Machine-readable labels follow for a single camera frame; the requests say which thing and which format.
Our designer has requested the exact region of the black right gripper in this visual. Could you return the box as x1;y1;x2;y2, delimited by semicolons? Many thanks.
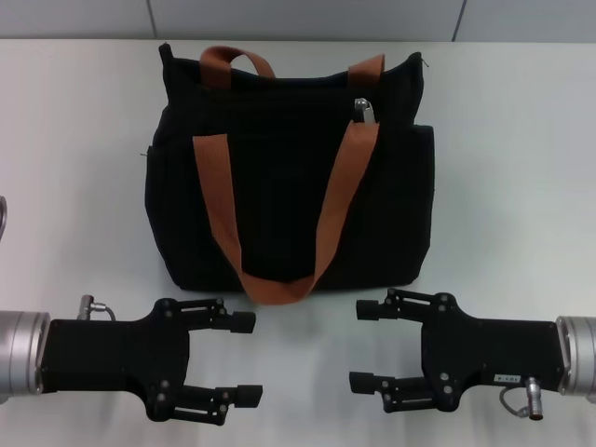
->
348;287;568;414

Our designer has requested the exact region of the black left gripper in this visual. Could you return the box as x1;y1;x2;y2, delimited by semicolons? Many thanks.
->
38;296;264;427

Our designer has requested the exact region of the black bag with brown straps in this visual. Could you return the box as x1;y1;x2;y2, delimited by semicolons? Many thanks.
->
142;42;437;307

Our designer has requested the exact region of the silver zipper pull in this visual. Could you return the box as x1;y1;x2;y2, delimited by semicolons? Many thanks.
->
352;96;380;128

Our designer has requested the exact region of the left gripper cable with connector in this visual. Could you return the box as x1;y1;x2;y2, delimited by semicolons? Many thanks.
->
75;293;118;323

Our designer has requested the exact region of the gripper cable with connector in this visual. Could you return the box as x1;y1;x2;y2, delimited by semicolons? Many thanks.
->
499;378;545;424
75;293;118;323

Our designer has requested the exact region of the right gripper cable with connector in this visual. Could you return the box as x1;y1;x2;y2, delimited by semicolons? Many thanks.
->
499;378;545;424

